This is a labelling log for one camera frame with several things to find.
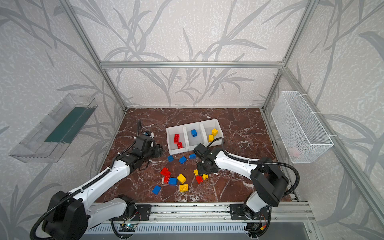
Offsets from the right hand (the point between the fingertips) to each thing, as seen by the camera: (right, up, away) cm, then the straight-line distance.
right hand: (203, 166), depth 86 cm
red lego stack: (-21, -4, -1) cm, 21 cm away
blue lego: (-25, -11, -5) cm, 28 cm away
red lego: (-2, -7, -1) cm, 7 cm away
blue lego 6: (-13, +2, +6) cm, 14 cm away
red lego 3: (-15, +10, +11) cm, 21 cm away
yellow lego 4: (+8, +19, +16) cm, 26 cm away
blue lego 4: (-7, +4, +9) cm, 12 cm away
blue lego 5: (-20, +3, +5) cm, 21 cm away
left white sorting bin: (-19, +9, +10) cm, 24 cm away
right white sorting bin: (+6, +20, +17) cm, 27 cm away
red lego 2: (-18, +14, +16) cm, 28 cm away
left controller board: (-36, -24, -15) cm, 46 cm away
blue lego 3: (-6, +18, +18) cm, 26 cm away
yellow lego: (-12, -6, -3) cm, 14 cm away
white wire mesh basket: (+41, +20, -25) cm, 52 cm away
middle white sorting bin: (-7, +12, +12) cm, 19 cm away
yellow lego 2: (+1, -5, -2) cm, 6 cm away
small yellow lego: (-4, -3, 0) cm, 5 cm away
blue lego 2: (-17, -7, -3) cm, 19 cm away
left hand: (-24, +14, 0) cm, 28 cm away
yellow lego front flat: (-11, -10, -5) cm, 16 cm away
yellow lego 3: (+5, +15, +13) cm, 21 cm away
